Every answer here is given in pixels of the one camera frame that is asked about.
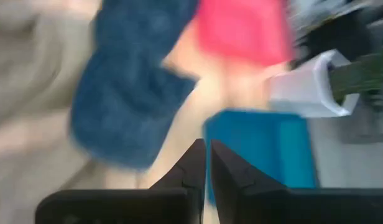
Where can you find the beige knit hat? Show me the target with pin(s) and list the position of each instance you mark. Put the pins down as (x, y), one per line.
(33, 62)

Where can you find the blue knit hat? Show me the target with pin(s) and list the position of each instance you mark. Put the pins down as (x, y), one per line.
(126, 102)

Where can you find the red plastic bin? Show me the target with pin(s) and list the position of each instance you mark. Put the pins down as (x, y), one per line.
(241, 31)

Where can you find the blue plastic bin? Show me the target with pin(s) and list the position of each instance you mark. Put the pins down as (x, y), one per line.
(256, 146)

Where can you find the white hexagonal plant pot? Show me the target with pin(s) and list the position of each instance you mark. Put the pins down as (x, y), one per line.
(297, 90)

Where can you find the green cactus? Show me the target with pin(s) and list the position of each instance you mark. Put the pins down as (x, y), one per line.
(359, 74)

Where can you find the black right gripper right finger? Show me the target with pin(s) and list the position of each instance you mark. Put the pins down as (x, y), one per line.
(256, 205)

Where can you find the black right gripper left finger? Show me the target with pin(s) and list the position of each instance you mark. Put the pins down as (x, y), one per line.
(176, 205)

